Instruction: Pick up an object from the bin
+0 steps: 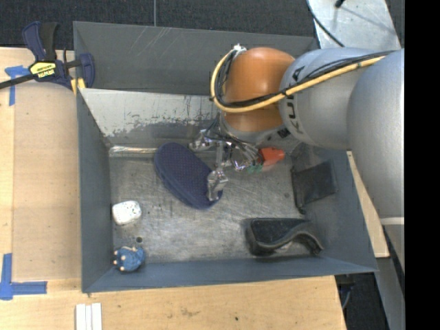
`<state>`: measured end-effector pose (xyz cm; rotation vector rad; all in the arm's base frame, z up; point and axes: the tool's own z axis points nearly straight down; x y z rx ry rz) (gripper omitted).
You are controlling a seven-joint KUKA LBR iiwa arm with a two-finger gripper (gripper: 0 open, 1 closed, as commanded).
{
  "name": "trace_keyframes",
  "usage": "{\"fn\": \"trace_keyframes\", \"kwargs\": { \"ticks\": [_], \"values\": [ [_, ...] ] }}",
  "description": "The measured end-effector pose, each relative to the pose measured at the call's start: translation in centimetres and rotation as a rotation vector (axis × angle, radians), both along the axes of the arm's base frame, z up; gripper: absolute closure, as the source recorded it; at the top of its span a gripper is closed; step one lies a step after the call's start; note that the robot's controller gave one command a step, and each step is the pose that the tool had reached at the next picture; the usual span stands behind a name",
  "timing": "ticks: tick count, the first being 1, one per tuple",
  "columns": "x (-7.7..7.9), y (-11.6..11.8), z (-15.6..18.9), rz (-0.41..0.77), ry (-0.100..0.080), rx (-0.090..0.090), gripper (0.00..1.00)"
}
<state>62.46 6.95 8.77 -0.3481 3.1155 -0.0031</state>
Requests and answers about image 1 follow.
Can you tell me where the dark grey cloth pouch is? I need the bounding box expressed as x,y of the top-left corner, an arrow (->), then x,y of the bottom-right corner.
290,159 -> 339,215

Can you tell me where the black curved foam piece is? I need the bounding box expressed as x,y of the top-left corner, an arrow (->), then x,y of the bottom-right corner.
244,217 -> 325,258

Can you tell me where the dark blue oval case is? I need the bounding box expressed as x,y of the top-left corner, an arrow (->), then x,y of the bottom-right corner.
153,142 -> 224,210

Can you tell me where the blue toy animal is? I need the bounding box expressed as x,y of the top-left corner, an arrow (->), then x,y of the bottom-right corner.
111,245 -> 146,273

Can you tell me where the grey metal bin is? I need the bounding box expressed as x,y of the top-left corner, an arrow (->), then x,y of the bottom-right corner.
71,21 -> 380,294

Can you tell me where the orange-red block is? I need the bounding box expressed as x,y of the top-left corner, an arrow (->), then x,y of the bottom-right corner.
258,147 -> 286,168

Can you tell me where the white speckled rounded box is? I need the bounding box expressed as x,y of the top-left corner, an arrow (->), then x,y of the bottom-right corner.
111,200 -> 143,226

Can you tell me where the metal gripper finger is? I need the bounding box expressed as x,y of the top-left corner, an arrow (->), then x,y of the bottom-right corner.
188,131 -> 214,152
206,169 -> 230,201

